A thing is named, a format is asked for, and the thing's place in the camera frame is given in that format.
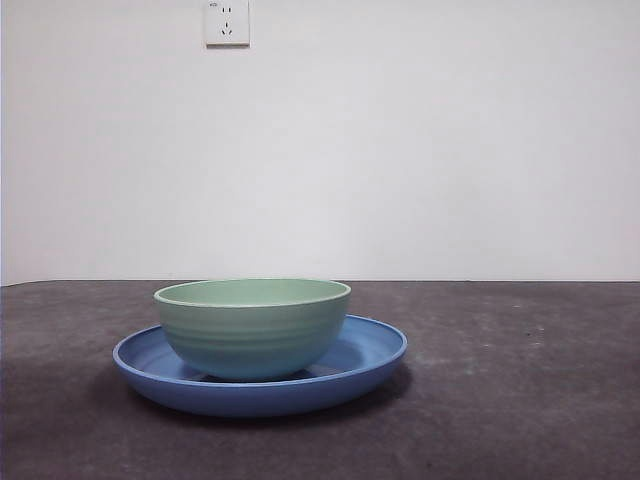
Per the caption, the green ribbed bowl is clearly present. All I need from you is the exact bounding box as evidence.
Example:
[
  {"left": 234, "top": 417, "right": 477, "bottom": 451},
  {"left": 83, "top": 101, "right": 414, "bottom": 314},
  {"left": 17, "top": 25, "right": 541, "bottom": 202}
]
[{"left": 153, "top": 278, "right": 353, "bottom": 380}]

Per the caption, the blue round plate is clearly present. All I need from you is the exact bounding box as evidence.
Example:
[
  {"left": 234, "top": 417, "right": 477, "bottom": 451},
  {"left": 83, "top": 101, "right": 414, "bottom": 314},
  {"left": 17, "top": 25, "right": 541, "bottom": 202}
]
[{"left": 111, "top": 314, "right": 409, "bottom": 419}]

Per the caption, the white wall socket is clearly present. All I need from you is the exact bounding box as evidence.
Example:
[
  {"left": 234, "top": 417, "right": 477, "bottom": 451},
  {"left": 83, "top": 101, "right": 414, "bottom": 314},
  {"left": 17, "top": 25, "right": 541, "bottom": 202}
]
[{"left": 204, "top": 0, "right": 251, "bottom": 50}]

